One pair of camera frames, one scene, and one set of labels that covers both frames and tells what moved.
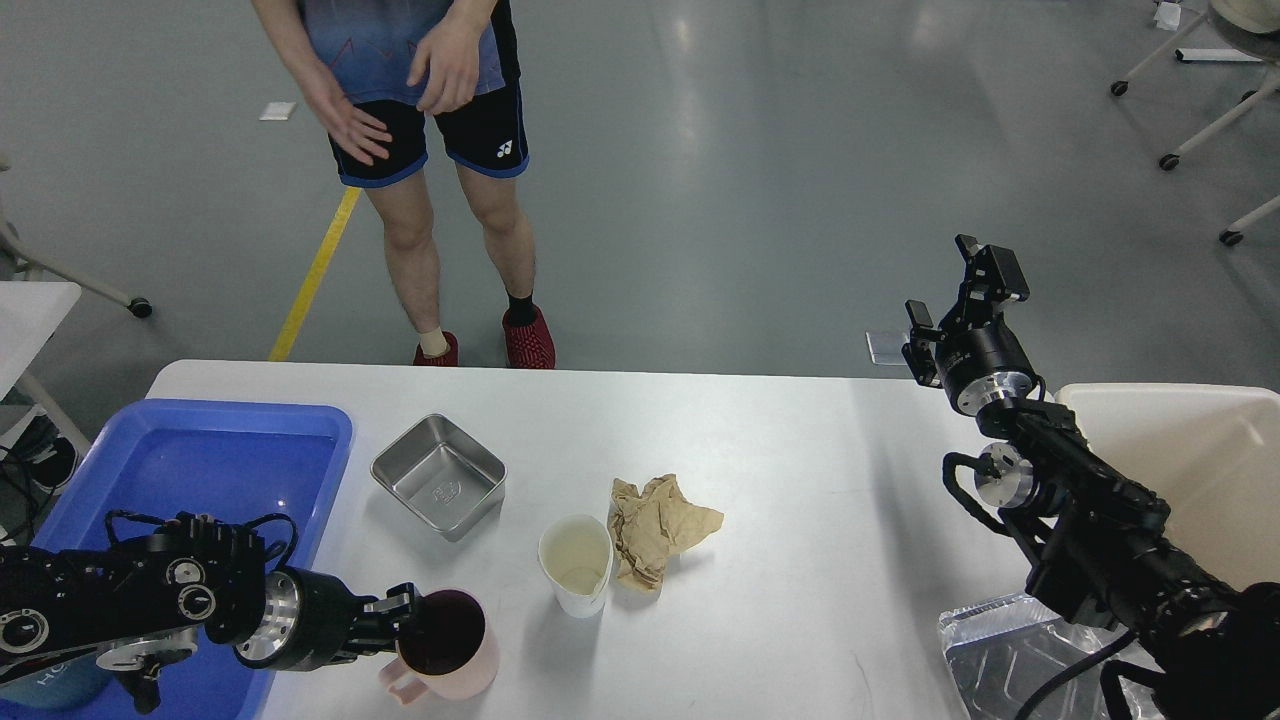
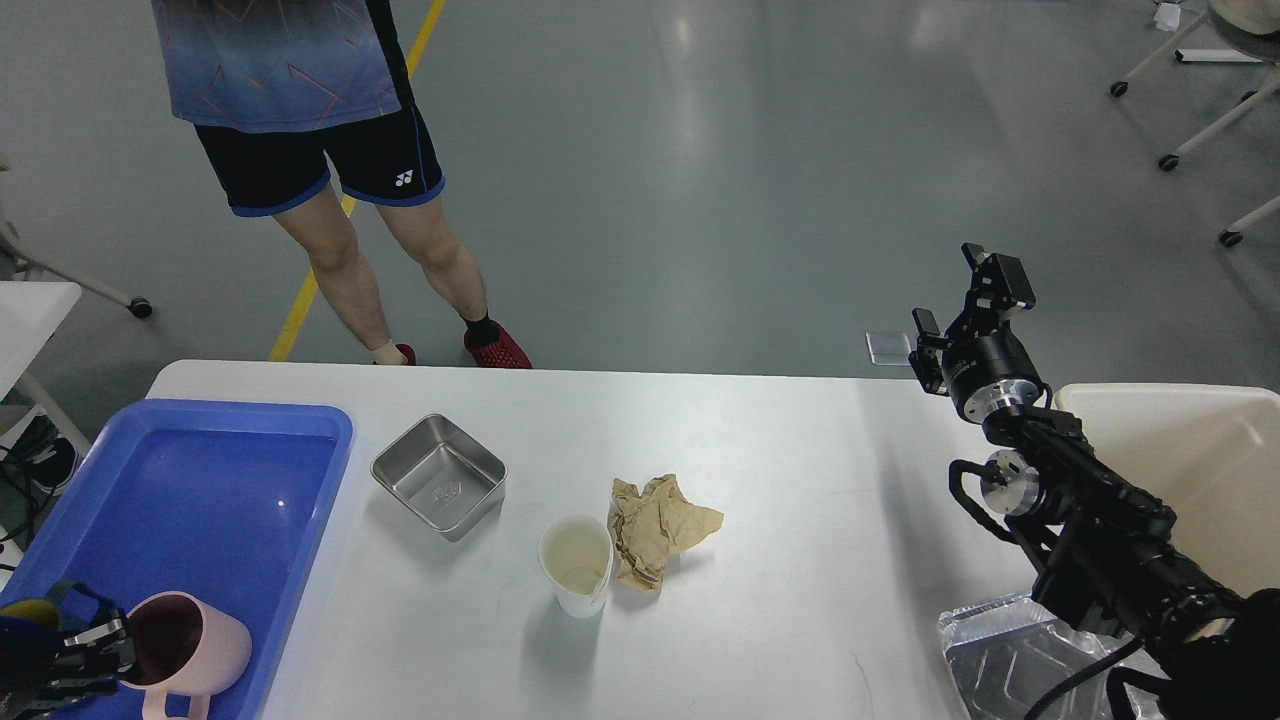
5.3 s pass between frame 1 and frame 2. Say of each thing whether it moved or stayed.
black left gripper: moved
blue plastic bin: stayed
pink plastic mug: moved
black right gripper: stayed
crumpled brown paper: stayed
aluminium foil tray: stayed
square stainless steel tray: stayed
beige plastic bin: stayed
